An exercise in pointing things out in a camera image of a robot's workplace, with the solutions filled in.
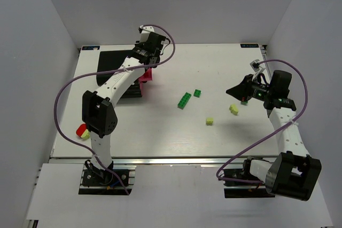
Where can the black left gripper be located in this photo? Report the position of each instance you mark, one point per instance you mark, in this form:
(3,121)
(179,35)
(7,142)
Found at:
(149,61)

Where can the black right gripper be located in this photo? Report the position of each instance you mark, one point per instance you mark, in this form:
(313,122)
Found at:
(247,88)

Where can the green upturned lego brick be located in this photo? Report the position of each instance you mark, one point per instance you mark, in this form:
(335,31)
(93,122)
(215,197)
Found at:
(244,103)

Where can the pink top drawer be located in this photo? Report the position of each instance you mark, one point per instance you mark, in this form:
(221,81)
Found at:
(147,76)

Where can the red yellow lego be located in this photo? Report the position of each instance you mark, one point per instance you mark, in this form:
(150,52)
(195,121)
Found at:
(82,132)

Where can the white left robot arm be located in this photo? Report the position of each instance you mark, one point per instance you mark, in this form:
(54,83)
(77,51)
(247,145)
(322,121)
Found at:
(98,107)

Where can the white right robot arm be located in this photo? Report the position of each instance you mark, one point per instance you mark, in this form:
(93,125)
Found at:
(294,172)

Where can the pale yellow studded lego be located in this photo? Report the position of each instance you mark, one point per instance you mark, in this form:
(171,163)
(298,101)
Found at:
(233,109)

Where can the pale yellow lego brick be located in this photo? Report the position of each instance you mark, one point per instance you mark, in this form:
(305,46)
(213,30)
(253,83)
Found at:
(209,121)

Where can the right blue corner label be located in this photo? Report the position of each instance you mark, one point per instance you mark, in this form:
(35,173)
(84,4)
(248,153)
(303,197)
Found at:
(249,45)

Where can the blue corner label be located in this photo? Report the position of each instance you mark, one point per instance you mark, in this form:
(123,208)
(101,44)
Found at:
(90,48)
(249,45)

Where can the small green square lego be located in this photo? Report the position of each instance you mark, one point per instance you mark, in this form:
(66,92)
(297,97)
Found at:
(197,93)

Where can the long green lego brick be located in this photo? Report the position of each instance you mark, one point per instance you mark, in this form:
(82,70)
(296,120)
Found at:
(184,100)

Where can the left blue corner label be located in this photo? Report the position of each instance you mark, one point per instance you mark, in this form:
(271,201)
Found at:
(90,48)

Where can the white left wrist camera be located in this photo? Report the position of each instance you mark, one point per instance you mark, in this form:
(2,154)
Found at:
(145,32)

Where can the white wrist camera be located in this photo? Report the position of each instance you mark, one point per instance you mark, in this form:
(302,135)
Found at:
(145,32)
(256,66)

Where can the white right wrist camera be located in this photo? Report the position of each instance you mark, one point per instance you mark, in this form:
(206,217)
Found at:
(256,66)

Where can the aluminium table frame rail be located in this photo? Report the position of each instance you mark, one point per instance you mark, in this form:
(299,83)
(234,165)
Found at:
(153,130)

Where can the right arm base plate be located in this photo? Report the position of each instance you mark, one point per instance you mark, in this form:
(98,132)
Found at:
(240,190)

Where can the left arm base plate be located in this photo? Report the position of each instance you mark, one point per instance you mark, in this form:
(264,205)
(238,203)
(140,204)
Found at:
(94,182)

